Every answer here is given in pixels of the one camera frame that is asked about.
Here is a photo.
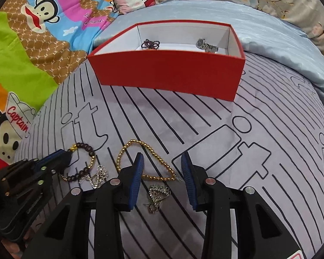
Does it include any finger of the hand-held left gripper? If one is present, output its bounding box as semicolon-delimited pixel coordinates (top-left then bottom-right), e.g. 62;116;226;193
8;149;64;168
5;151;73;197

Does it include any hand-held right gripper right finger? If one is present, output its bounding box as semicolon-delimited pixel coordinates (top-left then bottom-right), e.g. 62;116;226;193
180;152;300;259

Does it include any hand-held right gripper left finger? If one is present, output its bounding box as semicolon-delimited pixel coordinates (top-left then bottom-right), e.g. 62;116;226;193
22;152;145;259

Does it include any dark bead bracelet gold charm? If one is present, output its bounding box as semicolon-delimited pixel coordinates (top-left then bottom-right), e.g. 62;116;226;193
61;142;96;182

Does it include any silver chain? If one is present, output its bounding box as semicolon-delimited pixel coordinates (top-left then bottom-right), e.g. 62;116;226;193
90;165;108;190
143;185;171;213

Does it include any red cardboard box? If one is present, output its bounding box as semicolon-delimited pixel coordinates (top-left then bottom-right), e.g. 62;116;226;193
87;21;246;102

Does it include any purple garnet bracelet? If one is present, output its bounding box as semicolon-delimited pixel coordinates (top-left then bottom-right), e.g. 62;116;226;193
140;39;161;51

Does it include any silver wristwatch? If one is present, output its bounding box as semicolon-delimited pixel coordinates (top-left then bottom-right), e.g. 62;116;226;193
196;38;219;53

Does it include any grey striped bedsheet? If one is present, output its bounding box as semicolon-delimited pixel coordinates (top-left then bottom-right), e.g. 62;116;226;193
13;51;324;259

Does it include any cartoon monkey printed blanket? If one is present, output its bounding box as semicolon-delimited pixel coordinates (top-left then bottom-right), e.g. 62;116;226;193
0;0;119;173

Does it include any light blue blanket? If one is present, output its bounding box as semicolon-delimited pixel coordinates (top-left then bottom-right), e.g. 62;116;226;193
93;0;324;114

